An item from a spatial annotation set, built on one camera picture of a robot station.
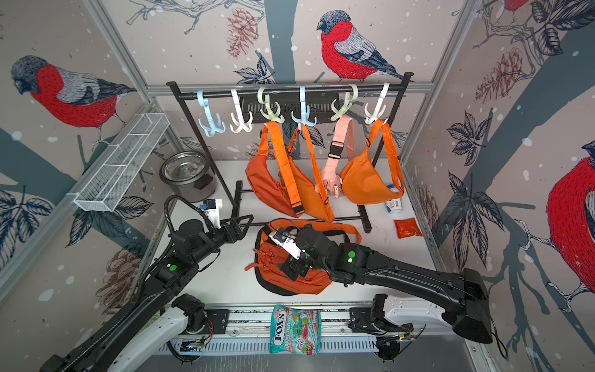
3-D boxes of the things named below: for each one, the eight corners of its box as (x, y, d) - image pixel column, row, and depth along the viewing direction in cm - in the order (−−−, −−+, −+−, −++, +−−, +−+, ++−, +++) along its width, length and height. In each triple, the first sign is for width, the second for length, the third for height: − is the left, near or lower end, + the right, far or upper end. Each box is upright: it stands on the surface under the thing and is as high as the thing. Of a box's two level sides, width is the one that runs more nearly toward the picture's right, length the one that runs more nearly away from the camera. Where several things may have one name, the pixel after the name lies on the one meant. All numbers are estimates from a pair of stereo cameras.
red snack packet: (398, 238, 94) (400, 236, 93) (393, 220, 100) (395, 218, 98) (421, 238, 94) (422, 236, 93) (414, 220, 100) (416, 218, 98)
